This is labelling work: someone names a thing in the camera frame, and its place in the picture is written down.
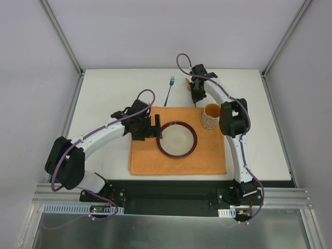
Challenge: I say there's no gold spoon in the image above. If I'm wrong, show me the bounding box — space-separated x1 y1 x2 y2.
184 77 198 108

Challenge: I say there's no red rimmed plate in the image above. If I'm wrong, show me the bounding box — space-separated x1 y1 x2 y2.
156 121 198 159

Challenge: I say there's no white floral mug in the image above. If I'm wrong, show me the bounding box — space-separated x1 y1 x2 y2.
201 104 220 130

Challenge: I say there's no blue metal fork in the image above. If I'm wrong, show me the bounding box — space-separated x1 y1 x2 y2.
163 76 175 107

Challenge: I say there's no orange cloth placemat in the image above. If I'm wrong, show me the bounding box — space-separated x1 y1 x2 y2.
129 107 227 175

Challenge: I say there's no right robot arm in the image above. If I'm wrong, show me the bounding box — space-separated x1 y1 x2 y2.
190 64 257 206

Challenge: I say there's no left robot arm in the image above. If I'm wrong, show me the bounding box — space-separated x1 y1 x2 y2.
45 99 162 202

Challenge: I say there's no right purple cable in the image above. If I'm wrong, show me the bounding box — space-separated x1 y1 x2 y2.
176 53 265 226

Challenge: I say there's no purple cable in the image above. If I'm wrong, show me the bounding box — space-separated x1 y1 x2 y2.
176 53 265 226
41 89 156 230

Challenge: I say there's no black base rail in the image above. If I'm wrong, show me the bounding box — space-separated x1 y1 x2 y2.
79 178 264 217

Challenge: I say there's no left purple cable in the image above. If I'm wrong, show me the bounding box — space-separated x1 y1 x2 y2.
41 89 156 230

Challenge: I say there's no right white cable duct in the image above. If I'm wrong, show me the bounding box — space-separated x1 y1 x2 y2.
218 208 236 218

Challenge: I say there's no white cable duct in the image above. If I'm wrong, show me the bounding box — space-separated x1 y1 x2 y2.
44 204 124 215
218 208 236 218

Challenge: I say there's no left aluminium frame post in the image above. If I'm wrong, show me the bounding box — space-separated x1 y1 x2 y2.
38 0 84 76

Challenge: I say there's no aluminium frame post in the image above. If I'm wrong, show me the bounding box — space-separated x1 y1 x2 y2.
261 0 313 78
38 0 84 76

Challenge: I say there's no left white cable duct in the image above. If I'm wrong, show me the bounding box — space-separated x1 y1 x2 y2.
44 204 124 215

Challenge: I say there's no right aluminium frame post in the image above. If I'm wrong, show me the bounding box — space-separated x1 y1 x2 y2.
261 0 313 78

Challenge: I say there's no aluminium front rail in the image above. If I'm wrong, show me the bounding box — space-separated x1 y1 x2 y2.
32 183 313 209

